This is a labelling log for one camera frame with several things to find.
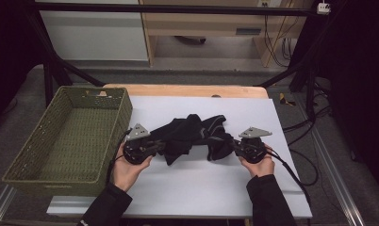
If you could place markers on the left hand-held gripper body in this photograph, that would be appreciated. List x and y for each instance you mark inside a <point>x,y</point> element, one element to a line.
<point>137,147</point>

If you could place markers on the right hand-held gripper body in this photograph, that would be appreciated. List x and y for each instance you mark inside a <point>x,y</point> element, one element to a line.
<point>252,149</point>

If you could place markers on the black T-shirt with grey trim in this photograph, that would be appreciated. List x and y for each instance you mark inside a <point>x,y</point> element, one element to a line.
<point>184,135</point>

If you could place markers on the green woven basket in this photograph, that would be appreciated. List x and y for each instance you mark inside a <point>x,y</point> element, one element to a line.
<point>77,141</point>

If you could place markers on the person's right hand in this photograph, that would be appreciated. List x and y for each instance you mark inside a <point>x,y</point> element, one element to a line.
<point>261,166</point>

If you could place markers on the person's left hand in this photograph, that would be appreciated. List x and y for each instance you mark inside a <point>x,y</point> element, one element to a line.
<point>128,174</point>

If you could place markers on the yellow and black floor scrap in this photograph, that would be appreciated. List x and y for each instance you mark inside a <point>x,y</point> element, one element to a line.
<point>285,100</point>

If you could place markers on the dark object under desk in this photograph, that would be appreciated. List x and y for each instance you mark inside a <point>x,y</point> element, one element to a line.
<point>190,40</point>

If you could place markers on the white cabinet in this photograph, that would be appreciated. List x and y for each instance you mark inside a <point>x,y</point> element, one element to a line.
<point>93,37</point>

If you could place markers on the wooden desk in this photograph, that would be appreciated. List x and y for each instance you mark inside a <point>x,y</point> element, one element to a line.
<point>194,25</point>

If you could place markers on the black curtain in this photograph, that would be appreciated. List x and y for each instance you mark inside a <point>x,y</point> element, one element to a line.
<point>8,47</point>
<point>363,78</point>

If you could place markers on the aluminium floor rail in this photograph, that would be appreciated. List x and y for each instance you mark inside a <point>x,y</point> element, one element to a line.
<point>338,182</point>
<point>0,204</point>

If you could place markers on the black metal frame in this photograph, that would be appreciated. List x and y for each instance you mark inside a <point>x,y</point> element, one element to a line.
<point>178,8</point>

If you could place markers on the small white device on frame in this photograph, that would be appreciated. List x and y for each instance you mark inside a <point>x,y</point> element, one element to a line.
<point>323,8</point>

